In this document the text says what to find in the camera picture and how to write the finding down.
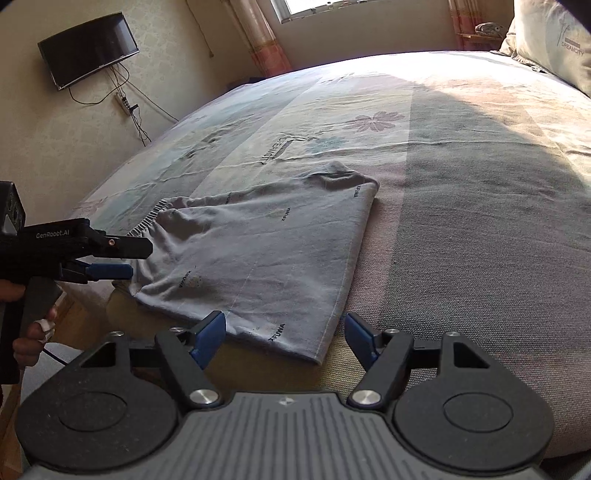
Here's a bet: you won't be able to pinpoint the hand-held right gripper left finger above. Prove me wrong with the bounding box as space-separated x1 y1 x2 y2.
81 311 227 409

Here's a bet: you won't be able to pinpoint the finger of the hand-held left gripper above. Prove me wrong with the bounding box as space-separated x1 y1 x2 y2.
62 263 134 284
90 229 153 258

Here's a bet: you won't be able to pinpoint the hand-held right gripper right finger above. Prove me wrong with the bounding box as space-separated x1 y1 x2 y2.
345 314 490 409

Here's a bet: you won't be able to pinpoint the grey printed pants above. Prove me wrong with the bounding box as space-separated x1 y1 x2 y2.
127 161 380 367

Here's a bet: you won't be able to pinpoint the person's left hand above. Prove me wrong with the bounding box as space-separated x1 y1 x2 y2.
13 305 58 368

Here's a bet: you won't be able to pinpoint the person's grey trouser leg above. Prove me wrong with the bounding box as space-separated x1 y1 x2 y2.
23 344 93 386

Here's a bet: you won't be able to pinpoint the bed with patchwork sheet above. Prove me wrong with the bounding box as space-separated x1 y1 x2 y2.
65 48 591 444

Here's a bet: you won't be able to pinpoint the pink patterned curtain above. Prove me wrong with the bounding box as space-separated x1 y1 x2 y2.
448 0 485 49
228 0 294 77

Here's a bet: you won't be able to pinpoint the wooden nightstand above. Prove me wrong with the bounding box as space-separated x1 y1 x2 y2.
457 32 509 52

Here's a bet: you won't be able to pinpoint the window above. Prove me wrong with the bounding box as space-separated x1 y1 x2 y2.
272 0 454 25

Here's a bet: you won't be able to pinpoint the beige printed pillow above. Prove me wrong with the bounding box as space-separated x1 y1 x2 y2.
499 0 591 99

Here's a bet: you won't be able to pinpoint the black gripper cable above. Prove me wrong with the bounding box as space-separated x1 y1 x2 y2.
41 342 71 366

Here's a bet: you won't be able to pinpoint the black television cables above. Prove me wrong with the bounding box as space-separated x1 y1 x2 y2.
68 64 182 147

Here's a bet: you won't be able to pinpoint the wall television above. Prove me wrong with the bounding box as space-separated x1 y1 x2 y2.
38 13 140 92

